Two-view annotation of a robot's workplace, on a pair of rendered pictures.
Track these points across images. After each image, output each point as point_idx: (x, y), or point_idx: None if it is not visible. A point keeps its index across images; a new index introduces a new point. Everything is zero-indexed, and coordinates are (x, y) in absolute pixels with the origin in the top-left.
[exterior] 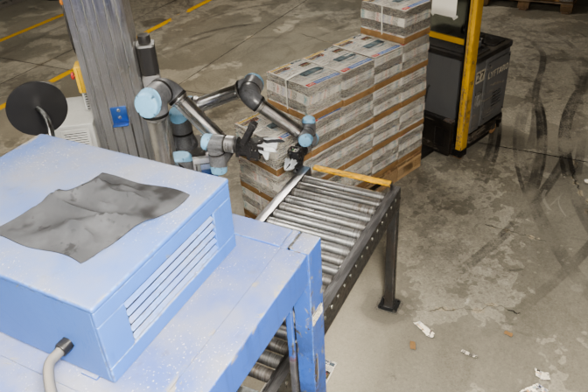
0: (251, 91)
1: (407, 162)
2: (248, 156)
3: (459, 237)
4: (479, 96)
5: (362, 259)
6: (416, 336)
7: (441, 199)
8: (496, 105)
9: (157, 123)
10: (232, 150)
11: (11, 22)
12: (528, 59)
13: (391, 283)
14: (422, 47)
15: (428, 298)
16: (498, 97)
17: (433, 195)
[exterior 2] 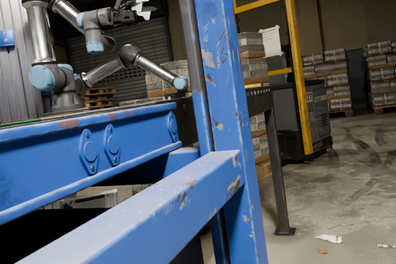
0: (129, 46)
1: (269, 162)
2: (121, 17)
3: (332, 191)
4: (312, 114)
5: (249, 101)
6: (323, 245)
7: (305, 178)
8: (326, 127)
9: (35, 7)
10: (106, 16)
11: None
12: (336, 129)
13: (282, 199)
14: (262, 65)
15: (322, 223)
16: (326, 121)
17: (297, 178)
